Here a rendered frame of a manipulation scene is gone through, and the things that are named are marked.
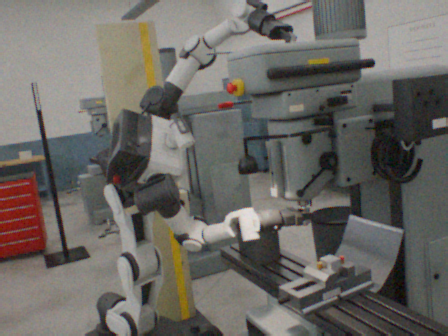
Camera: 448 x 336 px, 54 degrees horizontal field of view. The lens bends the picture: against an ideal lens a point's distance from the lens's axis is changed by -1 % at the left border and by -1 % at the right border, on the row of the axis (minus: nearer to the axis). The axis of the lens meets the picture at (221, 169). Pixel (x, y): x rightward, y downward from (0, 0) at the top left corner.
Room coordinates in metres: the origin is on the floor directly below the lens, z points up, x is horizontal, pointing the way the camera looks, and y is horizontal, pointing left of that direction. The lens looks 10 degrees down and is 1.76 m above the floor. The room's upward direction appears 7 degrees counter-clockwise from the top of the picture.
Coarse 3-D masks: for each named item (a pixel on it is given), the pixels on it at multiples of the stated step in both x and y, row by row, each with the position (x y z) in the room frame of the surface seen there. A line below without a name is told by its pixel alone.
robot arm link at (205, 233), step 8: (200, 224) 1.77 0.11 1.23; (208, 224) 1.81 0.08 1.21; (216, 224) 1.73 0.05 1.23; (192, 232) 1.74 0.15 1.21; (200, 232) 1.75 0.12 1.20; (208, 232) 1.72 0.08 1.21; (216, 232) 1.70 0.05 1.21; (200, 240) 1.73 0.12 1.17; (208, 240) 1.73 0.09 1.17; (216, 240) 1.72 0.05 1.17
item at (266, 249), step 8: (240, 232) 2.08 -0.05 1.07; (240, 240) 2.09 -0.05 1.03; (256, 240) 1.92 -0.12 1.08; (264, 240) 1.93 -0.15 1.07; (272, 240) 1.94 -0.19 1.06; (240, 248) 2.10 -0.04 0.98; (248, 248) 2.00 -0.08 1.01; (256, 248) 1.92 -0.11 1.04; (264, 248) 1.93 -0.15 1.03; (272, 248) 1.94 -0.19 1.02; (248, 256) 2.01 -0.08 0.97; (256, 256) 1.92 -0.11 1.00; (264, 256) 1.93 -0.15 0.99; (272, 256) 1.94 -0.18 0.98; (280, 256) 1.96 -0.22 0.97
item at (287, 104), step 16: (256, 96) 1.70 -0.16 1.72; (272, 96) 1.60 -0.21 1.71; (288, 96) 1.54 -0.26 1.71; (304, 96) 1.57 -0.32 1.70; (320, 96) 1.60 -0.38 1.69; (336, 96) 1.63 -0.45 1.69; (352, 96) 1.66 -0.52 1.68; (256, 112) 1.71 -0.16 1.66; (272, 112) 1.61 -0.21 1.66; (288, 112) 1.54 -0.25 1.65; (304, 112) 1.57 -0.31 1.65; (320, 112) 1.60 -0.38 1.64
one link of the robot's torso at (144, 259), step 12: (108, 192) 1.96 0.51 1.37; (120, 204) 1.91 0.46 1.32; (120, 216) 1.92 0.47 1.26; (132, 216) 1.97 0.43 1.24; (144, 216) 2.00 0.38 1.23; (120, 228) 1.98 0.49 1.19; (132, 228) 1.92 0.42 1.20; (144, 228) 2.01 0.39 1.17; (132, 240) 1.92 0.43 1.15; (144, 240) 2.00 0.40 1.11; (132, 252) 1.93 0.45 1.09; (144, 252) 1.95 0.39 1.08; (156, 252) 2.00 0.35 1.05; (132, 264) 1.91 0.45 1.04; (144, 264) 1.93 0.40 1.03; (156, 264) 1.97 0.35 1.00; (144, 276) 1.95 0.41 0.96
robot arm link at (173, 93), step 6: (168, 84) 1.91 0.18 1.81; (174, 84) 1.90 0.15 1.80; (168, 90) 1.89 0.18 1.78; (174, 90) 1.90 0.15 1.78; (180, 90) 1.91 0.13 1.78; (168, 96) 1.88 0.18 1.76; (174, 96) 1.90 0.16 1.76; (180, 96) 1.93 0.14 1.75; (168, 102) 1.87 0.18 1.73; (174, 102) 1.91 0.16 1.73; (162, 108) 1.86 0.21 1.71; (168, 108) 1.89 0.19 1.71; (174, 108) 1.92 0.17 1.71; (168, 114) 1.91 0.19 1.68
